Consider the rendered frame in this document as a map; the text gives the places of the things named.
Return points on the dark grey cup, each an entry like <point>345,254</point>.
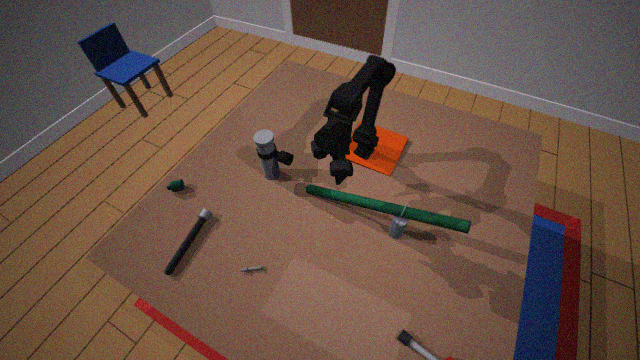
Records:
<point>282,156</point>

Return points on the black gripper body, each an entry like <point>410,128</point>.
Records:
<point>342,168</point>

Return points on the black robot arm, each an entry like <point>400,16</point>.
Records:
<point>376,73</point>

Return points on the small silver bolt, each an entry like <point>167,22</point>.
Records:
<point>246,269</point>

